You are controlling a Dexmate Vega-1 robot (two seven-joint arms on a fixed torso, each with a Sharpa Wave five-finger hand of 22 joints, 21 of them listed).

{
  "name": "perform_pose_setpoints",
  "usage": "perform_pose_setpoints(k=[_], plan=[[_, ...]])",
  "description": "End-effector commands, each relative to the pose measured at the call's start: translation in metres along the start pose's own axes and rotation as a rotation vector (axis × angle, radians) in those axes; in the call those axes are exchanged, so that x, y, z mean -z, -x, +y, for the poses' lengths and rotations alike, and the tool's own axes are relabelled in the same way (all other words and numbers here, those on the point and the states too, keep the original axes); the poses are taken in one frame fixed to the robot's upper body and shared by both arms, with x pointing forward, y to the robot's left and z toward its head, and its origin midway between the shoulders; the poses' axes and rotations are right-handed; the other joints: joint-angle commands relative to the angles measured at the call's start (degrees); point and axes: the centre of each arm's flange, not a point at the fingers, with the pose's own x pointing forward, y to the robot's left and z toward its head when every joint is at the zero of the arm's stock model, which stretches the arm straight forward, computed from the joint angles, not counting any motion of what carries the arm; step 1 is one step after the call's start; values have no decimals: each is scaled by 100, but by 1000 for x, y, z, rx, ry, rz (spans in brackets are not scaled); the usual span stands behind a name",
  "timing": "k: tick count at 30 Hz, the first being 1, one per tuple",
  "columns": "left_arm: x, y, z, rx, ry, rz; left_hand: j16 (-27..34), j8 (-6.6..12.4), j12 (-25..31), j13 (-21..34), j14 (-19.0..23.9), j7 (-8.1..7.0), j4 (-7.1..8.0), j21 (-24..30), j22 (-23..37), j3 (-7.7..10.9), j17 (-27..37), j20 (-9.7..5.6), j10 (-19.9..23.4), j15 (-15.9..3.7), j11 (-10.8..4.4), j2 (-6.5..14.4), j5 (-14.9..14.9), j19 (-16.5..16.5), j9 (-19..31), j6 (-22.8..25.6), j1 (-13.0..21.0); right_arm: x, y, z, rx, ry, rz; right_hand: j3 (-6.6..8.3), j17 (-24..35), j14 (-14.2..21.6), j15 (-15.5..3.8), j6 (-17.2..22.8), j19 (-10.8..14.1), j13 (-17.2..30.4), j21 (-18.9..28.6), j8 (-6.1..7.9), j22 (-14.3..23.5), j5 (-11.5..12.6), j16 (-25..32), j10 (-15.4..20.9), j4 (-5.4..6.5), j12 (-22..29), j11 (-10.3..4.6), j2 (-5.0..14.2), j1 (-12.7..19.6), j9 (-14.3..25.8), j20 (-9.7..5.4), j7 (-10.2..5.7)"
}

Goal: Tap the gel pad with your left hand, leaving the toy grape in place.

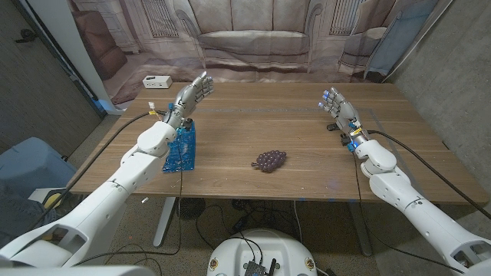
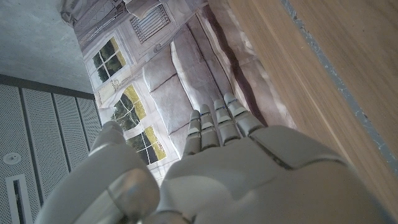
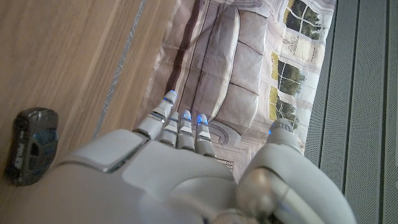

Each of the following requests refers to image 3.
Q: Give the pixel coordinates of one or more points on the printed sofa room backdrop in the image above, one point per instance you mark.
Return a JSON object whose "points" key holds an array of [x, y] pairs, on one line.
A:
{"points": [[230, 71]]}

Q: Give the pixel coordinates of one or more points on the dark grey rounded device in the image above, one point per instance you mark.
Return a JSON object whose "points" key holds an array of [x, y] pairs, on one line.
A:
{"points": [[31, 146]]}

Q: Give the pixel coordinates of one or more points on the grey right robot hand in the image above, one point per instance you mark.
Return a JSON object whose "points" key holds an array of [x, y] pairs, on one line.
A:
{"points": [[140, 186]]}

